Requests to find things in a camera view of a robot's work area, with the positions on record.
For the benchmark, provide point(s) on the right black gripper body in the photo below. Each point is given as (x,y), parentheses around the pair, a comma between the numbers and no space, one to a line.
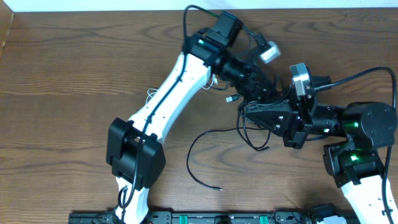
(296,135)

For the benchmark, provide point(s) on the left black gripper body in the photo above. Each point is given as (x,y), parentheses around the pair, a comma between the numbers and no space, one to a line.
(242,82)

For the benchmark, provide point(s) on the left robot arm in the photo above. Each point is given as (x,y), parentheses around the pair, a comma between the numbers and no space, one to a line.
(135,147)

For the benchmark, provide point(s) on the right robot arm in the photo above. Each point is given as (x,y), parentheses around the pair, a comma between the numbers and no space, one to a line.
(359,163)

